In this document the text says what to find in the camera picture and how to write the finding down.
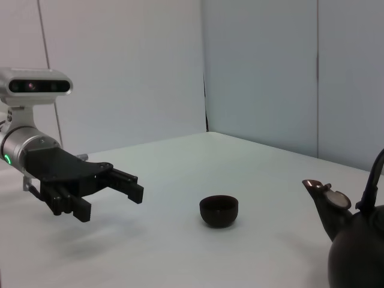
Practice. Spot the black round teapot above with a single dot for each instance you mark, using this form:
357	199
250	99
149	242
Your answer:
357	249

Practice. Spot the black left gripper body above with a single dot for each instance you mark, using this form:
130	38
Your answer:
60	168

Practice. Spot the dark brown teacup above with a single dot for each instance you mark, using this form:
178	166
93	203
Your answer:
219	211

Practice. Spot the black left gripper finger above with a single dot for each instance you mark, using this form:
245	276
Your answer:
129	187
78	208

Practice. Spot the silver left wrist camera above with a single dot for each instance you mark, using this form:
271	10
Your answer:
39	87

